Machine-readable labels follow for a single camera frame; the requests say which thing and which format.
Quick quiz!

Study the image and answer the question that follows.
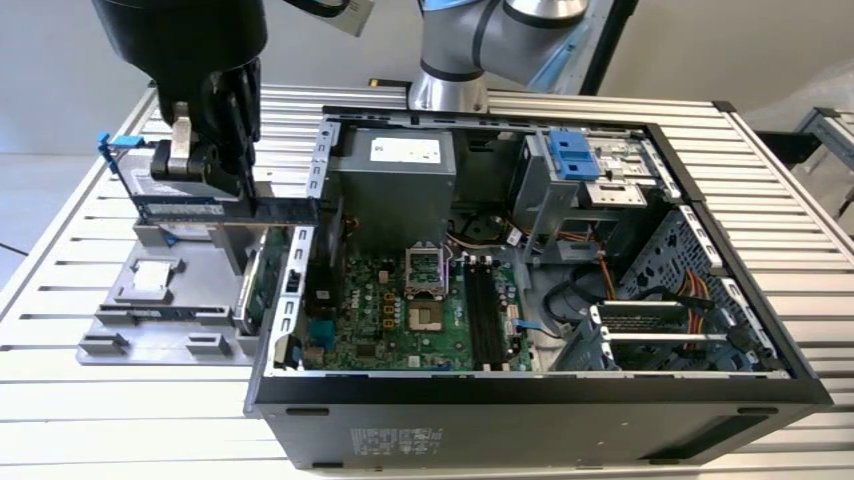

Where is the black slanted frame post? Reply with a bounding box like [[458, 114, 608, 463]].
[[578, 0, 641, 97]]

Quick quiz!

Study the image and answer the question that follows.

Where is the silver socket cover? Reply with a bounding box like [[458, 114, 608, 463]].
[[403, 241, 448, 300]]

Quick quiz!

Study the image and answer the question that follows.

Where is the silver optical drive bay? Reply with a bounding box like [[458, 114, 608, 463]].
[[512, 128, 677, 264]]

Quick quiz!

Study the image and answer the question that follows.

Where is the black RAM slot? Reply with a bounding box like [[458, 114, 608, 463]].
[[480, 253, 515, 372], [463, 253, 495, 372]]

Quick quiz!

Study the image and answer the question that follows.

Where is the grey metal frame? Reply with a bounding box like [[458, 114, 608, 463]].
[[790, 105, 854, 221]]

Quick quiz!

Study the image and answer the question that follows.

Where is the green graphics card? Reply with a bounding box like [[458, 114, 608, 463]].
[[232, 180, 296, 337]]

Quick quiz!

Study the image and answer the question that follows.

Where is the orange drive wire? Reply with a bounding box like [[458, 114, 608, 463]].
[[559, 227, 619, 301]]

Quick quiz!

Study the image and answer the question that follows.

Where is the black looped cable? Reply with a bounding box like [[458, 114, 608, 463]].
[[540, 274, 606, 329]]

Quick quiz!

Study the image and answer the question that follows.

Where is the orange yellow red wire bundle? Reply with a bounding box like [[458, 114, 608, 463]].
[[670, 271, 714, 337]]

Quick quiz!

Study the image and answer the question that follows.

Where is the power supply wire bundle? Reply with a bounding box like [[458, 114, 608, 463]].
[[444, 209, 532, 254]]

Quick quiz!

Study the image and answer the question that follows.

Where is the grey parts rack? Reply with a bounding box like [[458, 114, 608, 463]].
[[73, 179, 268, 369]]

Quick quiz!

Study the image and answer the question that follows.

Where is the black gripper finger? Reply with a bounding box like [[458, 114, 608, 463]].
[[149, 74, 222, 182], [205, 59, 262, 199]]

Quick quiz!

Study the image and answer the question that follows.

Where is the silver disk bay cage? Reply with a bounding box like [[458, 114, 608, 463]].
[[552, 298, 769, 374]]

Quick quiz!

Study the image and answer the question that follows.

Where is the CPU socket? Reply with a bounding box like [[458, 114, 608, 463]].
[[407, 298, 447, 335]]

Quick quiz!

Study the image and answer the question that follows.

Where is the hard disk in blue carrier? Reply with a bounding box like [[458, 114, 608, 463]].
[[95, 131, 222, 246]]

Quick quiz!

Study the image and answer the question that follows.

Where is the socket locking lever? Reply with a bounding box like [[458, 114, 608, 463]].
[[439, 252, 456, 300]]

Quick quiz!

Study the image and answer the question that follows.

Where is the silver CPU chip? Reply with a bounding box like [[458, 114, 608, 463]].
[[131, 263, 171, 293]]

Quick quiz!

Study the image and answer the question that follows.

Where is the blue drive bay latch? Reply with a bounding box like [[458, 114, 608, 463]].
[[544, 127, 598, 183]]

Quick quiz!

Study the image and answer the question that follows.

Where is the green motherboard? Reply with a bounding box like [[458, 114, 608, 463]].
[[303, 249, 539, 372]]

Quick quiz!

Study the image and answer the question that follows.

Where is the grey power supply unit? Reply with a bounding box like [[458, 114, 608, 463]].
[[330, 127, 459, 251]]

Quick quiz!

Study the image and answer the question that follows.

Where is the black PC case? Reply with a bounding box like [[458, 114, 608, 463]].
[[240, 104, 835, 471]]

